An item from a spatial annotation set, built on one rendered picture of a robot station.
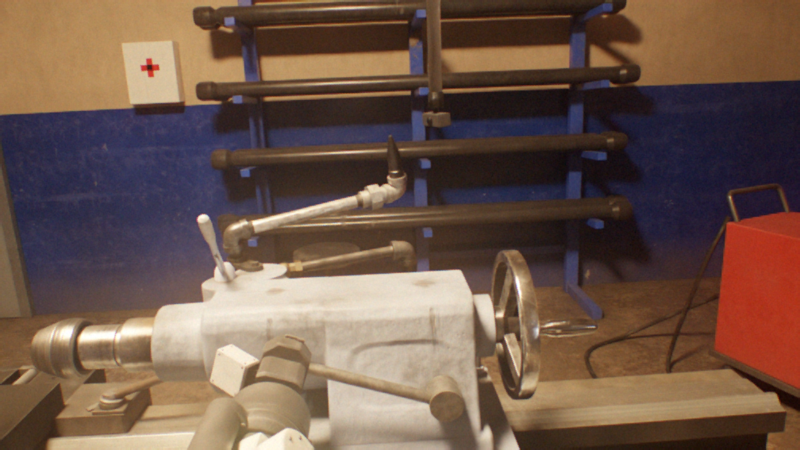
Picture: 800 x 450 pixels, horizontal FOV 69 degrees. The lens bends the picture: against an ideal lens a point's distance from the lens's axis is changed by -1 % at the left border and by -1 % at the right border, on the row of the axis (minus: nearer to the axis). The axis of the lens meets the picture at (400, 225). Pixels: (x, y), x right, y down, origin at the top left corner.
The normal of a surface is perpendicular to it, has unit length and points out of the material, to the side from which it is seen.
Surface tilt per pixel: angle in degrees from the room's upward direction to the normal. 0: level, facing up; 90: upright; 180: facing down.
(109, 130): 90
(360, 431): 66
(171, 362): 94
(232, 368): 81
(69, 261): 90
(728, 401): 48
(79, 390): 0
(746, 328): 90
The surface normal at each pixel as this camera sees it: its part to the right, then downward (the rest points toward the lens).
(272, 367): 0.29, -0.93
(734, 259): -0.92, 0.13
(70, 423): 0.05, 0.24
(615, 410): 0.01, -0.47
